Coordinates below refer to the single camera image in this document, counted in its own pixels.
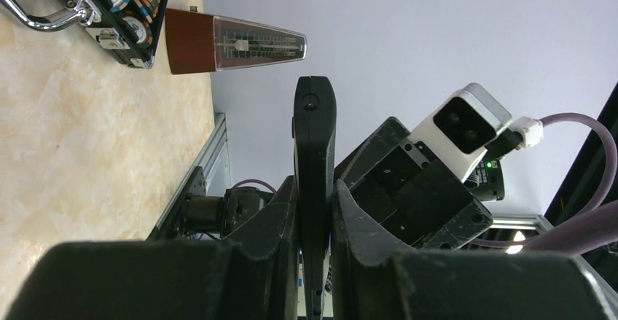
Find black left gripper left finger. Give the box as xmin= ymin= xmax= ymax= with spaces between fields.
xmin=7 ymin=176 xmax=299 ymax=319

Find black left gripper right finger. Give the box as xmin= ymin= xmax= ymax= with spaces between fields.
xmin=332 ymin=181 xmax=614 ymax=319

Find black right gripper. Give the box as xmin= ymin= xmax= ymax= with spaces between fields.
xmin=334 ymin=117 xmax=493 ymax=249

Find black remote control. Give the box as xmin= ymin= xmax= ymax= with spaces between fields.
xmin=292 ymin=76 xmax=337 ymax=319

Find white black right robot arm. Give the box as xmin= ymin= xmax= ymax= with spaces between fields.
xmin=334 ymin=117 xmax=505 ymax=249

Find brown metronome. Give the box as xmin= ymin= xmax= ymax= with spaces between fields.
xmin=165 ymin=9 xmax=307 ymax=75

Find black poker chip case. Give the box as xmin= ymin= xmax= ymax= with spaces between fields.
xmin=1 ymin=0 xmax=168 ymax=69

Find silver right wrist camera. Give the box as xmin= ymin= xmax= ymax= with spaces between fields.
xmin=408 ymin=82 xmax=513 ymax=182

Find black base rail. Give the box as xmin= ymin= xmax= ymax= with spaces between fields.
xmin=147 ymin=112 xmax=276 ymax=241

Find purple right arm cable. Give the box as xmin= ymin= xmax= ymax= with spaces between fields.
xmin=470 ymin=112 xmax=618 ymax=256

